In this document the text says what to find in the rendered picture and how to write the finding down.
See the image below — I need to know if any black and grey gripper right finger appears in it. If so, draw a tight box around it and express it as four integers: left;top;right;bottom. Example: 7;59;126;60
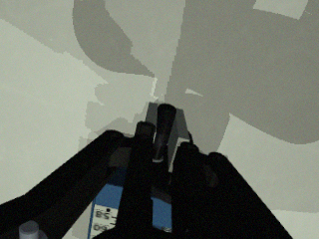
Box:
167;109;293;239

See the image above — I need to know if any blue bench vise with black handwheel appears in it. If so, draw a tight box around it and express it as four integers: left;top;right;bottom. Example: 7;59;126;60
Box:
87;104;176;239

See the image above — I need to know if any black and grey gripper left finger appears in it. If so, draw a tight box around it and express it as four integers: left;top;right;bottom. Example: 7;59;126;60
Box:
0;102;158;239

